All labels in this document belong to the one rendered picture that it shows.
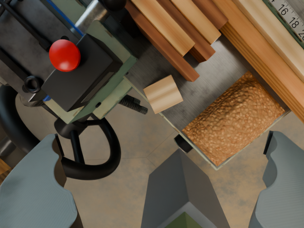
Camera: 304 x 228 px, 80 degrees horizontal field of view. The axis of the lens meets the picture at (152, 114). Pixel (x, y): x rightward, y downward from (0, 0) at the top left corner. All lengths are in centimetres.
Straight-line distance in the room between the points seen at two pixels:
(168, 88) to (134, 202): 133
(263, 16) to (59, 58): 24
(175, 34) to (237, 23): 9
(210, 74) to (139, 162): 112
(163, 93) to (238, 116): 11
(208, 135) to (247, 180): 123
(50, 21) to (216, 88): 24
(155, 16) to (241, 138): 21
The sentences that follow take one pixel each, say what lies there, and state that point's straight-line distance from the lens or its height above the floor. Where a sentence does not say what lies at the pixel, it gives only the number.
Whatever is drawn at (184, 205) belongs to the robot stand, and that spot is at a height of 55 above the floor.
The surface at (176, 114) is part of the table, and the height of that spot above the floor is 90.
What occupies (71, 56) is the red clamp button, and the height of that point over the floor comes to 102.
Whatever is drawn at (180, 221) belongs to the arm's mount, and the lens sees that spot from 83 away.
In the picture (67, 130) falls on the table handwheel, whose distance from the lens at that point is 43.
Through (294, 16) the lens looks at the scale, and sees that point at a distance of 29.
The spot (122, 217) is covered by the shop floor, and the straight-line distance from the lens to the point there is 164.
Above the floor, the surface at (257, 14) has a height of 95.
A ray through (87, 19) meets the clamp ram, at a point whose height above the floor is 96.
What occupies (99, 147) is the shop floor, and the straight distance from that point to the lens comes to 138.
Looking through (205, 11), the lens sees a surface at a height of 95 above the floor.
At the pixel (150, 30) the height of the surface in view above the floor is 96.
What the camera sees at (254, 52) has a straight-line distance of 29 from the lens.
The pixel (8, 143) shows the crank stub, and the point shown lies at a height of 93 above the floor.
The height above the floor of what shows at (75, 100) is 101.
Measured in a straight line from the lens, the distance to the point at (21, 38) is 26.
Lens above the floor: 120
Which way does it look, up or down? 77 degrees down
